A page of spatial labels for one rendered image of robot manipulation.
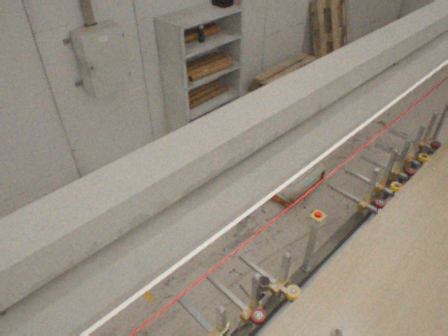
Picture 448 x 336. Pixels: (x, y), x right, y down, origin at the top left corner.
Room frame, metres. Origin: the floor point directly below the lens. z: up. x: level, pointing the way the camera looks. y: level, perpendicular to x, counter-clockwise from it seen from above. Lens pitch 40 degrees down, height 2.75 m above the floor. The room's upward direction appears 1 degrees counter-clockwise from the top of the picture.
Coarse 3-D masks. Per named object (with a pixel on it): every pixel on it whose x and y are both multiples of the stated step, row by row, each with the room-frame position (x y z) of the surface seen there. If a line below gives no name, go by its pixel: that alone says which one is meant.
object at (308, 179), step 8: (312, 168) 2.95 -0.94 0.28; (320, 168) 2.95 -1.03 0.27; (304, 176) 2.82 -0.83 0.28; (312, 176) 2.84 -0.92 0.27; (320, 176) 2.93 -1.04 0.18; (288, 184) 2.70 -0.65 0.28; (296, 184) 2.70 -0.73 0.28; (304, 184) 2.73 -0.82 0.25; (312, 184) 2.83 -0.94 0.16; (280, 192) 2.67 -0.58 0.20; (288, 192) 2.61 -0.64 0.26; (296, 192) 2.63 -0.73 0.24; (304, 192) 2.76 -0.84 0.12; (280, 200) 2.66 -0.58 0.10; (288, 200) 2.60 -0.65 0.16; (296, 200) 2.65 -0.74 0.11
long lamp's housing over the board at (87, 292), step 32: (416, 64) 0.84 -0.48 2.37; (352, 96) 0.67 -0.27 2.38; (384, 96) 0.71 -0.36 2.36; (320, 128) 0.56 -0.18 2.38; (352, 128) 0.61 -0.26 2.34; (256, 160) 0.46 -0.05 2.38; (288, 160) 0.48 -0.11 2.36; (192, 192) 0.39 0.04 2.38; (224, 192) 0.39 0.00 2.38; (256, 192) 0.42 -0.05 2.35; (160, 224) 0.33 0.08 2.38; (192, 224) 0.34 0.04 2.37; (224, 224) 0.37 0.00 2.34; (96, 256) 0.28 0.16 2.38; (128, 256) 0.28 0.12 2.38; (160, 256) 0.29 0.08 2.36; (64, 288) 0.23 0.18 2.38; (96, 288) 0.24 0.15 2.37; (128, 288) 0.25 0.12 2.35; (0, 320) 0.19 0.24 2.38; (32, 320) 0.19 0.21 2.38; (64, 320) 0.20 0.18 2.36; (96, 320) 0.22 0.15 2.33
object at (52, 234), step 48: (384, 48) 0.72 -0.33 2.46; (288, 96) 0.53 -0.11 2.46; (336, 96) 0.60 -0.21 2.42; (192, 144) 0.40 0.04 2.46; (240, 144) 0.42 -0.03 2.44; (96, 192) 0.31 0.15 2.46; (144, 192) 0.31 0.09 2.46; (0, 240) 0.24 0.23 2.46; (48, 240) 0.24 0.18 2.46; (96, 240) 0.26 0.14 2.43; (0, 288) 0.19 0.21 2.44
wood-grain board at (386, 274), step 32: (416, 192) 1.92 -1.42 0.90; (384, 224) 1.62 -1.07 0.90; (416, 224) 1.62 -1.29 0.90; (352, 256) 1.37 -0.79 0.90; (384, 256) 1.36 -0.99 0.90; (416, 256) 1.36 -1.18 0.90; (320, 288) 1.15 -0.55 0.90; (352, 288) 1.15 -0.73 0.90; (384, 288) 1.14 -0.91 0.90; (416, 288) 1.14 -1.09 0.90; (288, 320) 0.96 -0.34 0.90; (320, 320) 0.96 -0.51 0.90; (352, 320) 0.96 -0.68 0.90; (384, 320) 0.95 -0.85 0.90; (416, 320) 0.95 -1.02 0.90
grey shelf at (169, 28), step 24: (168, 24) 3.69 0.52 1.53; (192, 24) 3.66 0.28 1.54; (216, 24) 4.47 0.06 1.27; (240, 24) 4.20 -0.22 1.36; (168, 48) 3.72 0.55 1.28; (192, 48) 3.76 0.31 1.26; (216, 48) 4.47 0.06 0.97; (240, 48) 4.20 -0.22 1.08; (168, 72) 3.75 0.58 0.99; (216, 72) 3.95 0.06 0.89; (168, 96) 3.79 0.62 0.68; (216, 96) 4.07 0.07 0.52; (240, 96) 4.15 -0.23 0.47; (168, 120) 3.83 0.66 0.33; (192, 120) 4.13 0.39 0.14
